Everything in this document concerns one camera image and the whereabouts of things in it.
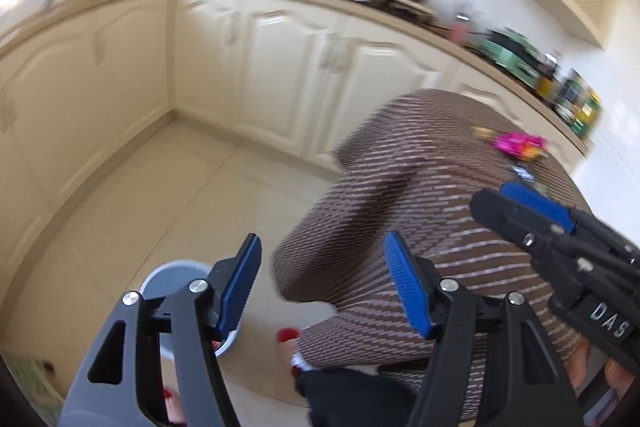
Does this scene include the green electric cooker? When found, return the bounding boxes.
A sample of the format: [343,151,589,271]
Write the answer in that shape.
[474,27,540,90]

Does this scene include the dark soy sauce bottle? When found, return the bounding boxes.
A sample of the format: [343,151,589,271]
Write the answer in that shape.
[535,50,561,103]

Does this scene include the grey round trash bin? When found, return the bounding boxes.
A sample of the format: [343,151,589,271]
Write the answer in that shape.
[140,260,240,367]

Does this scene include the magenta foil wrapper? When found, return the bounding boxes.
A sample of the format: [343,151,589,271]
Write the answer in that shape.
[491,132,546,162]

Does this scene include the dark glass bottle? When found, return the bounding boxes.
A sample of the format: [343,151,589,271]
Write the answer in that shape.
[553,69,584,124]

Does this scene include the pink utensil holder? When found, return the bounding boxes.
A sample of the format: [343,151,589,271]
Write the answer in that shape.
[447,4,483,46]

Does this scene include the person's right hand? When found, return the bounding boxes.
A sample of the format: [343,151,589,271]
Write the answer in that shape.
[565,338,639,424]

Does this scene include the brown polka dot tablecloth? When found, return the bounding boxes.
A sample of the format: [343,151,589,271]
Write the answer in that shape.
[272,89,586,426]

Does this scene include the dark snack wrapper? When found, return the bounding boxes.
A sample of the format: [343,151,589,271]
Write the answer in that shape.
[509,164,536,185]

